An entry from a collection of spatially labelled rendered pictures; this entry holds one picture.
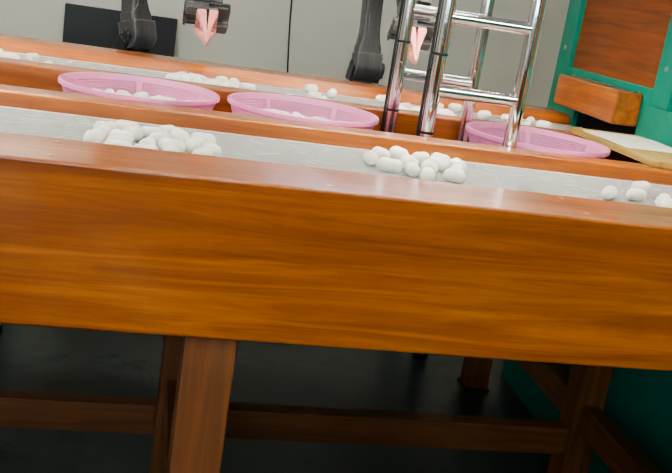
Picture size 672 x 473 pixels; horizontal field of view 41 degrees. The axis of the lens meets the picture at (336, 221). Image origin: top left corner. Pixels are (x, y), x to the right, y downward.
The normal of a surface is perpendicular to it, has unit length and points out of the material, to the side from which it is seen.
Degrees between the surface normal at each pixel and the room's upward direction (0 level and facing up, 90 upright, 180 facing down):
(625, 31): 90
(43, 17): 90
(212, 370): 90
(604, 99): 90
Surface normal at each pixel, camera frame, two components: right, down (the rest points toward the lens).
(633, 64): -0.97, -0.10
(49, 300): 0.18, 0.27
